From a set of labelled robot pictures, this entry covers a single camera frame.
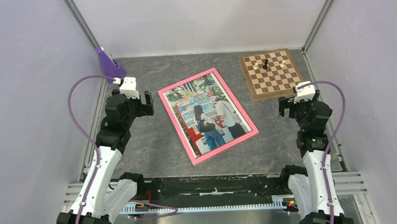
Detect aluminium rail frame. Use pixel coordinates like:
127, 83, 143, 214
53, 170, 378, 224

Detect purple plastic wedge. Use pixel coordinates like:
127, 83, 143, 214
95, 46, 126, 83

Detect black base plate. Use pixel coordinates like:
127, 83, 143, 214
135, 174, 291, 208

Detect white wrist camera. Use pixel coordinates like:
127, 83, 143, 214
293, 81, 316, 104
113, 77, 140, 99

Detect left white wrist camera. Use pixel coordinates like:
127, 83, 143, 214
113, 77, 140, 99

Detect black chess piece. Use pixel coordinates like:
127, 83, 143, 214
262, 59, 269, 70

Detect wooden picture frame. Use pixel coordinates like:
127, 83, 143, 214
156, 65, 261, 167

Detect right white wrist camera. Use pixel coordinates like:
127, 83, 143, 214
293, 81, 316, 104

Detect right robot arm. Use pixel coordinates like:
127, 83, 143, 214
278, 96, 355, 224

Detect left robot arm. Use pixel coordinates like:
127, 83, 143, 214
56, 89, 155, 224

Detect wooden chessboard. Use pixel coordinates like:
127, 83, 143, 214
238, 48, 305, 101

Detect colourful printed photo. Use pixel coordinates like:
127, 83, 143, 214
163, 71, 255, 158

